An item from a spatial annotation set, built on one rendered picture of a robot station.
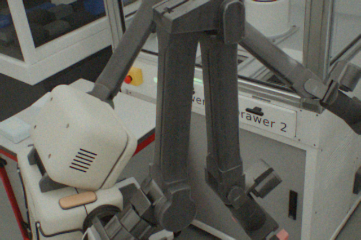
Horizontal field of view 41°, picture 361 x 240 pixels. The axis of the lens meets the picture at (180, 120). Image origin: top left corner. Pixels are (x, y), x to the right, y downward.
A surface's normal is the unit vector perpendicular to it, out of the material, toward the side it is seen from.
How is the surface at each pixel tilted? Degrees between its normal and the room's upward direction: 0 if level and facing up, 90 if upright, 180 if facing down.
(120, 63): 60
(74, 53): 90
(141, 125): 0
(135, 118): 0
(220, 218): 90
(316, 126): 90
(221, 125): 90
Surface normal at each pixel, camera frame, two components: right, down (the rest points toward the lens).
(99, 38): 0.78, 0.29
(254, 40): -0.09, 0.06
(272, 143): -0.62, 0.47
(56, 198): 0.04, -0.87
